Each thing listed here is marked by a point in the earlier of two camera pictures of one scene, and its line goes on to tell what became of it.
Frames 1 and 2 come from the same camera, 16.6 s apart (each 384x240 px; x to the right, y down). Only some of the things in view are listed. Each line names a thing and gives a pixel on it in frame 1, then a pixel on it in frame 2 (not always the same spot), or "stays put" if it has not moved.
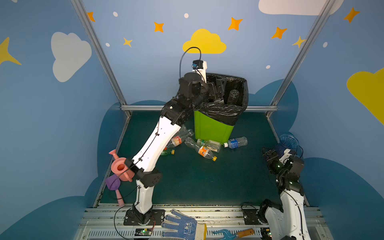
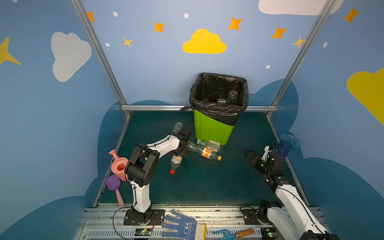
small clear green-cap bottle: x=214 y=145 stays put
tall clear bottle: x=233 y=98 stays put
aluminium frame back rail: x=159 y=108 stays put
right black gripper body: x=270 y=154 to x=256 y=157
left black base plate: x=157 y=217 stays put
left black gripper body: x=214 y=89 to x=185 y=137
